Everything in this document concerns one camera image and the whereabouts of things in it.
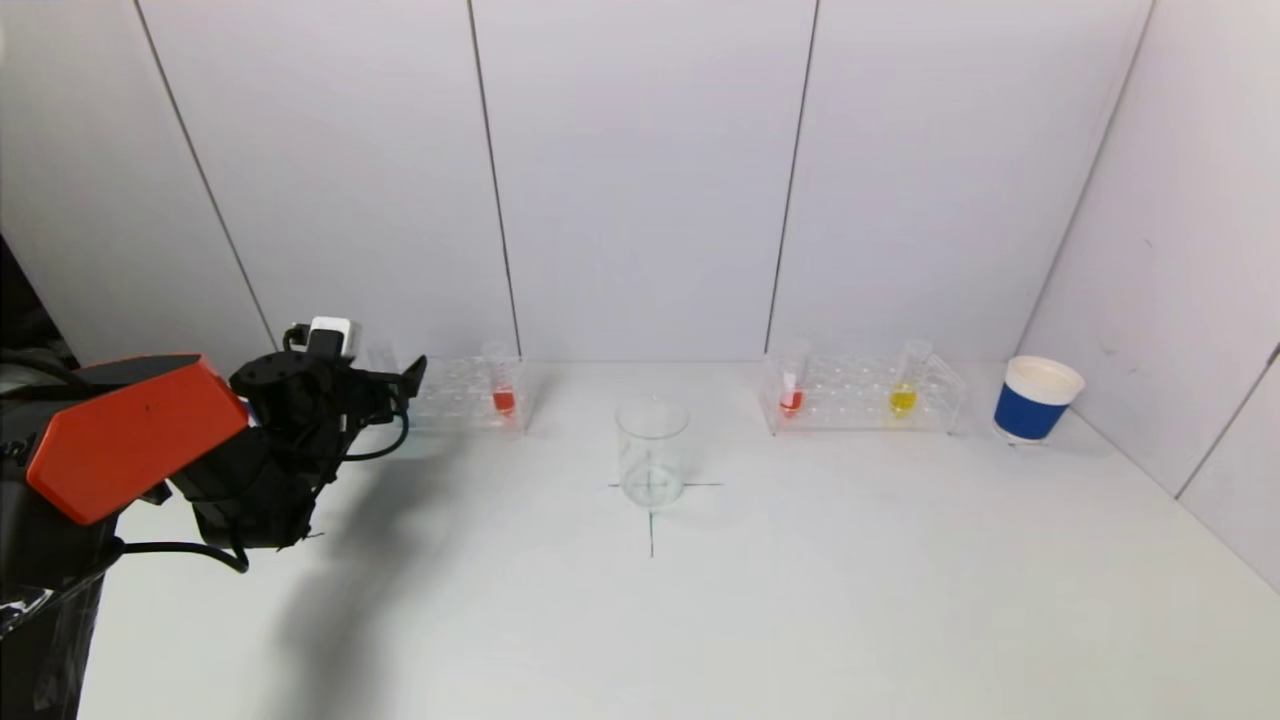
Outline test tube with yellow pigment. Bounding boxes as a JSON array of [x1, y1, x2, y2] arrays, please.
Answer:
[[889, 337, 934, 419]]

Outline clear glass beaker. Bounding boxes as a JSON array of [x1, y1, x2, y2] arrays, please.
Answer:
[[614, 397, 692, 510]]

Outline black plastic-covered robot torso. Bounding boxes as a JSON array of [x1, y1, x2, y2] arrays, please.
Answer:
[[0, 560, 113, 720]]

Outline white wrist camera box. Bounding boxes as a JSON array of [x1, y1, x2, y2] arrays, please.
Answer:
[[307, 316, 360, 362]]

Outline test tube with red pigment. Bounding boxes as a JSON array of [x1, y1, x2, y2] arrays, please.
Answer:
[[777, 337, 810, 419], [484, 341, 520, 420]]

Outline clear acrylic test tube rack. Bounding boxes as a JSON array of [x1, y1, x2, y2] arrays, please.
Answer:
[[759, 351, 970, 437], [405, 354, 532, 434]]

